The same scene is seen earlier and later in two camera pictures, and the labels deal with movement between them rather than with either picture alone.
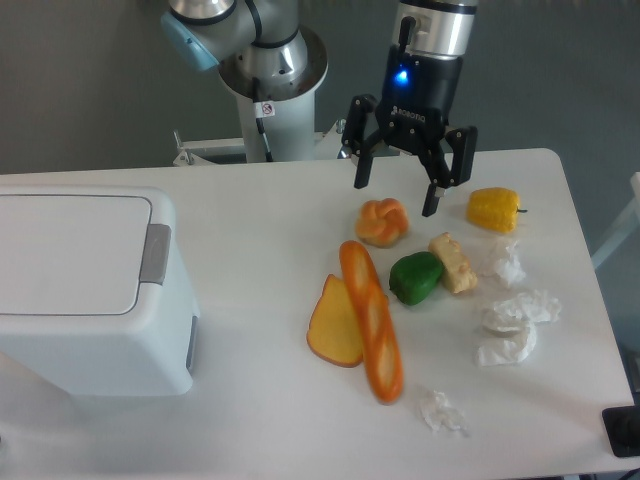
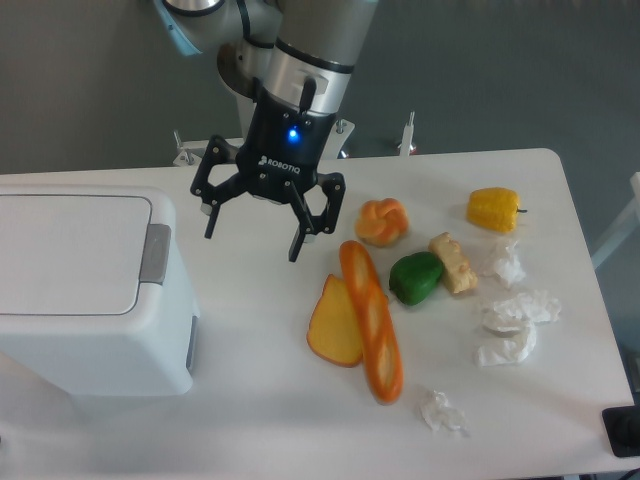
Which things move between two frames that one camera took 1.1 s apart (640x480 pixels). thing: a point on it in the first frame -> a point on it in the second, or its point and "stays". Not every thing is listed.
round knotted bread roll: [381, 222] stays
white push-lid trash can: [93, 302] stays
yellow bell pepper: [494, 209] stays
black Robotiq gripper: [418, 94] -> [278, 158]
